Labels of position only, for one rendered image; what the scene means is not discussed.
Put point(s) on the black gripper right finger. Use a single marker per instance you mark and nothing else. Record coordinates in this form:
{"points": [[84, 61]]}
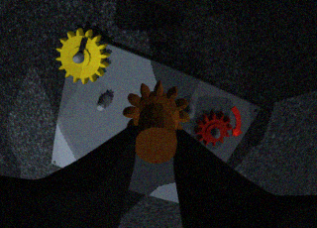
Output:
{"points": [[213, 195]]}

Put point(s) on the yellow gear with black stripe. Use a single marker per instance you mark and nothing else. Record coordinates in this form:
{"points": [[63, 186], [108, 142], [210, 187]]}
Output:
{"points": [[92, 52]]}

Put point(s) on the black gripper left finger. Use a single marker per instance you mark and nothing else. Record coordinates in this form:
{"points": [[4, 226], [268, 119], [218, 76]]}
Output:
{"points": [[89, 193]]}

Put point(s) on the brown gear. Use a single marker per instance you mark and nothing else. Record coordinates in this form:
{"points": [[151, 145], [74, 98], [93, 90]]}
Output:
{"points": [[157, 116]]}

